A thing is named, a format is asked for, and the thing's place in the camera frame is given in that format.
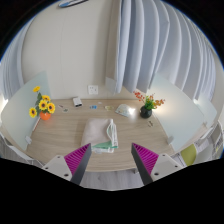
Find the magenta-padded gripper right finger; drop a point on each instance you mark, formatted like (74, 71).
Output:
(145, 159)

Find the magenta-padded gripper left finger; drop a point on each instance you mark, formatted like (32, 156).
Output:
(78, 159)

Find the beige towel with green stripe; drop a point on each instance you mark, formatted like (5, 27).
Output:
(96, 131)

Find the green chair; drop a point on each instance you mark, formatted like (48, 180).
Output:
(189, 154)

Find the black round vase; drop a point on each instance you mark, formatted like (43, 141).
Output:
(145, 112)

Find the small grey-green sticker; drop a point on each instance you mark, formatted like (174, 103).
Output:
(65, 110)

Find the small blue card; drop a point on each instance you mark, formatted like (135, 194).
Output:
(93, 107)

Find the orange round vase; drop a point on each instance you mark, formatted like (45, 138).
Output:
(45, 116)

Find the orange and green flower bunch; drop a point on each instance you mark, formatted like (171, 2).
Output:
(149, 102)

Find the small white box device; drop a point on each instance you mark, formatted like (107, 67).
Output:
(77, 102)

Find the small yellowish card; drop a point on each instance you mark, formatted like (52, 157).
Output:
(109, 108)

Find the frosted glass desk partition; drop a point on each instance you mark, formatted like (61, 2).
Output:
(20, 110)
(180, 110)

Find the yellow sunflower bouquet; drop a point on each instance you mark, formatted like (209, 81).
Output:
(43, 105)

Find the pale grey curtain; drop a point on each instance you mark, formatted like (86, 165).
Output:
(13, 66)
(160, 43)

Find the long ceiling light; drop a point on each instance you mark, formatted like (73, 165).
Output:
(71, 2)

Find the white wall socket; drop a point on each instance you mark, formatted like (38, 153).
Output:
(93, 89)

